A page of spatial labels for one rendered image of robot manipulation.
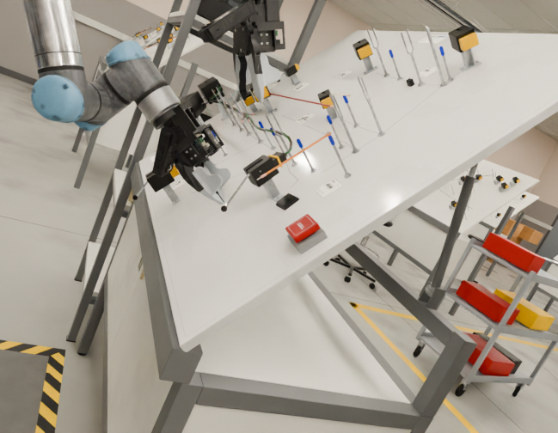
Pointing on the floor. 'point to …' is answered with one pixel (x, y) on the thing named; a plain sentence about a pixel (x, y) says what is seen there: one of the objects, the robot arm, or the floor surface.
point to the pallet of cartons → (522, 233)
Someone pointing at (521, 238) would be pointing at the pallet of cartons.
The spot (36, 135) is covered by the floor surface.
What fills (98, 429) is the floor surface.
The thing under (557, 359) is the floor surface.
